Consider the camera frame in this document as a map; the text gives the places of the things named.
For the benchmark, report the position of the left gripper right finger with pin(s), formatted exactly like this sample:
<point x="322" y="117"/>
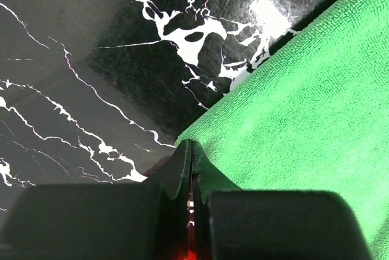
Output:
<point x="230" y="223"/>

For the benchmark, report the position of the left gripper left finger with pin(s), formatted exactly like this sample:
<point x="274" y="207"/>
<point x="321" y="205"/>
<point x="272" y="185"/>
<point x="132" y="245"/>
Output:
<point x="147" y="220"/>

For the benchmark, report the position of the green towel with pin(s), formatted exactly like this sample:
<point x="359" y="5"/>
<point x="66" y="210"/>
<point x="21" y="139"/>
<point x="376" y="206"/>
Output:
<point x="314" y="116"/>

